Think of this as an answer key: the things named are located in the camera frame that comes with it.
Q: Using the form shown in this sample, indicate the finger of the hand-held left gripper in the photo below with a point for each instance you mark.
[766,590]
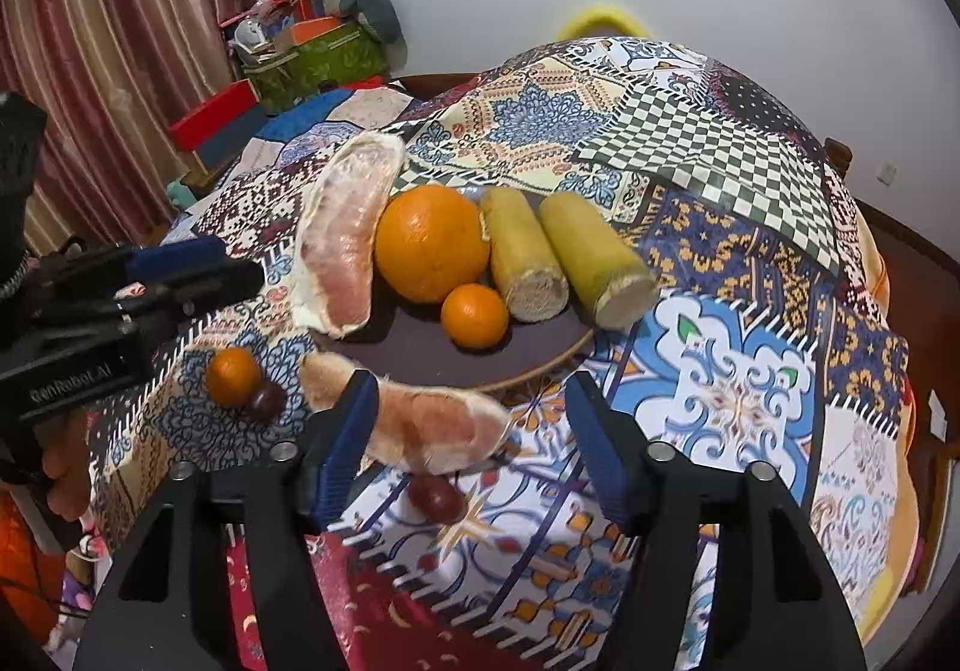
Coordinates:
[180,258]
[217,285]

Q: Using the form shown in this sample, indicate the patterned patchwork tablecloth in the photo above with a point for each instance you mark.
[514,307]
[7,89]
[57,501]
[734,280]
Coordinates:
[750,228]

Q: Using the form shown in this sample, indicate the wooden chair post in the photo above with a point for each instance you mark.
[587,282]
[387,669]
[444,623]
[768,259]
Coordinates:
[840,155]

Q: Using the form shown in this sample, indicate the dark red date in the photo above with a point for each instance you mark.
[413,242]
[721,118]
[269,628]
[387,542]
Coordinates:
[268,404]
[439,498]

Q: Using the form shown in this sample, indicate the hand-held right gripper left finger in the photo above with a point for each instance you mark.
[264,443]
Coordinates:
[345,446]

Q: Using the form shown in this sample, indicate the peeled pomelo segment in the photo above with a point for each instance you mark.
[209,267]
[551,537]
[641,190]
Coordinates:
[345,243]
[435,423]

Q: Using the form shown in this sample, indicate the orange box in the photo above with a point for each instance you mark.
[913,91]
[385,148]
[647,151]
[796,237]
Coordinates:
[315,29]

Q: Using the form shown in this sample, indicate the yellow foam tube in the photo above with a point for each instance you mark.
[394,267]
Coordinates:
[592,11]

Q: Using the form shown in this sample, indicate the medium orange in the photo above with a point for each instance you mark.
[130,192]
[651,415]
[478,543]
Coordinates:
[474,316]

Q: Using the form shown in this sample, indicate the blue grey box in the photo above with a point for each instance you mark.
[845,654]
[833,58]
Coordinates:
[236,142]

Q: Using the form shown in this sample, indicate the white wall socket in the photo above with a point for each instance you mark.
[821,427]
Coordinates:
[887,173]

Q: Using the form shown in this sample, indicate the person's left hand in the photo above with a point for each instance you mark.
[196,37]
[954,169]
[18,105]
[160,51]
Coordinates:
[67,468]

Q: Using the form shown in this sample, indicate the teal cloth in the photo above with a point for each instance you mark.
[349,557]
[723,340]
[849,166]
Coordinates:
[180,192]

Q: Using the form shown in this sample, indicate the red box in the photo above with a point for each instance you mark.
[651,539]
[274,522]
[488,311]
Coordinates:
[210,116]

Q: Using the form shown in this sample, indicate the striped brown curtain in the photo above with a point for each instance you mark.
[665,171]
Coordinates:
[112,3]

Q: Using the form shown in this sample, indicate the large orange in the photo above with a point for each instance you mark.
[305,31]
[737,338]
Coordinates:
[431,243]

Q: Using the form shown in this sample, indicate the green storage box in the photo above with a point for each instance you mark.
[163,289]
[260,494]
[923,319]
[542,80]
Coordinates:
[330,63]

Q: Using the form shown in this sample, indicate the small tangerine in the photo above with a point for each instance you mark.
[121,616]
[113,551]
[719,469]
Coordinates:
[234,377]

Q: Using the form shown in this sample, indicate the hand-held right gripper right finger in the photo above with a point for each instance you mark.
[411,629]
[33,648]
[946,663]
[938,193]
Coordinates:
[600,446]

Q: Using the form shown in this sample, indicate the dark purple plate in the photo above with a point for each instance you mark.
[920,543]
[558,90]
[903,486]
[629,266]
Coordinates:
[420,356]

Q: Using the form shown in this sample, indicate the yellow sugarcane piece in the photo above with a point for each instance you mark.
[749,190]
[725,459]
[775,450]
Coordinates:
[521,251]
[592,251]

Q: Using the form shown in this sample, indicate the blue patchwork blanket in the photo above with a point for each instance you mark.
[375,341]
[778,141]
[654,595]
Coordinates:
[330,116]

